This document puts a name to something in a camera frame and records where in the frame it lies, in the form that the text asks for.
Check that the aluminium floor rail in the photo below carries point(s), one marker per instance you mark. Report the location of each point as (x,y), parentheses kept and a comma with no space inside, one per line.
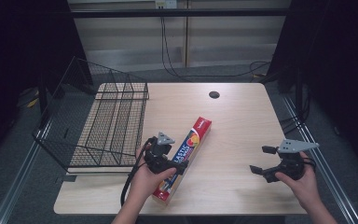
(18,180)
(320,155)

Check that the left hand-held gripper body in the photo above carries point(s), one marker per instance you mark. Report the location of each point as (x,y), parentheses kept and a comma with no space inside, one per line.
(158,161)

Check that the yellow floor object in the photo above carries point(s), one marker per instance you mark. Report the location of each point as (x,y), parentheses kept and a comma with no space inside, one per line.
(32,102)

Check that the dark curtain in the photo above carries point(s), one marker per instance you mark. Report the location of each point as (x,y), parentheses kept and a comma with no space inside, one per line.
(15,56)
(338,68)

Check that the person's right hand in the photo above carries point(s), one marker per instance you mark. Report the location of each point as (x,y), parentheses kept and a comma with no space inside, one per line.
(306,189)

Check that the white wall socket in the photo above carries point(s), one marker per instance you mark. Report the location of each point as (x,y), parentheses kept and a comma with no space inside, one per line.
(166,3)

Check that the person's left hand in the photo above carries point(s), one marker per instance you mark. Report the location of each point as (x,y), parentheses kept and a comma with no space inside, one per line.
(146,183)

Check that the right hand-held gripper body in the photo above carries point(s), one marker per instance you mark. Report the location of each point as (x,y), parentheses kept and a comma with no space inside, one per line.
(292,165)

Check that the black horizontal bar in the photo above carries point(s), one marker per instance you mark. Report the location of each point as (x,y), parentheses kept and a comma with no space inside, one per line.
(180,13)

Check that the long red plastic wrap box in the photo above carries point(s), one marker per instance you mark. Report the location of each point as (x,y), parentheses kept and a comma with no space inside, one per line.
(197,137)

